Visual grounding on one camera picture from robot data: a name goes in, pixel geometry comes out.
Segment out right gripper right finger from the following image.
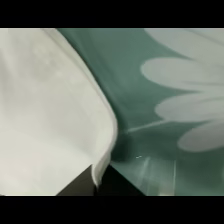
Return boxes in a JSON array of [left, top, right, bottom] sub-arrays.
[[98, 163, 146, 197]]

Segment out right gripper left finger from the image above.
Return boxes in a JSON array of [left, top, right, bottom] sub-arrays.
[[56, 164, 98, 197]]

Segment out white garment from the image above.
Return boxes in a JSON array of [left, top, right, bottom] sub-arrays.
[[0, 28, 119, 197]]

